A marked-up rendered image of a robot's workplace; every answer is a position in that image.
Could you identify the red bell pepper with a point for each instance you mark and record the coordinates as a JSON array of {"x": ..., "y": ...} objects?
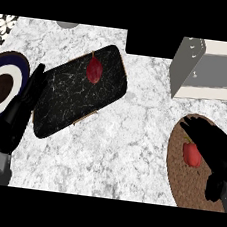
[{"x": 191, "y": 154}]

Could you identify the black and white patterned tile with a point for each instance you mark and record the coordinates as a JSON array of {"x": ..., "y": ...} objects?
[{"x": 2, "y": 29}]

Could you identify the black rectangular appliance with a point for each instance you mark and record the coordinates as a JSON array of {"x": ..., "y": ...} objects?
[{"x": 150, "y": 44}]

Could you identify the black marbled cutting board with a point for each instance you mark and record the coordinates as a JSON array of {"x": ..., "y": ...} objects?
[{"x": 73, "y": 97}]

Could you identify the dark red vegetable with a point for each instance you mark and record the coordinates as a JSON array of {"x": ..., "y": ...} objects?
[{"x": 94, "y": 69}]

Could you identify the grey round object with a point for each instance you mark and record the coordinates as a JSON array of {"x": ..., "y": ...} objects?
[{"x": 67, "y": 24}]

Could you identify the brown round woven placemat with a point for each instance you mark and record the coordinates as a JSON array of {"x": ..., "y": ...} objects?
[{"x": 187, "y": 185}]

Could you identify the dark blue and white plate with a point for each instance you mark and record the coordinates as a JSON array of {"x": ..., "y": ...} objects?
[{"x": 3, "y": 85}]

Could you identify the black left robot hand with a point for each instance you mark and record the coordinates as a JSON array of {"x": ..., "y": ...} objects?
[{"x": 22, "y": 107}]

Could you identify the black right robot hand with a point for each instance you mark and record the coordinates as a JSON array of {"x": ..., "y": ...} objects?
[{"x": 218, "y": 148}]

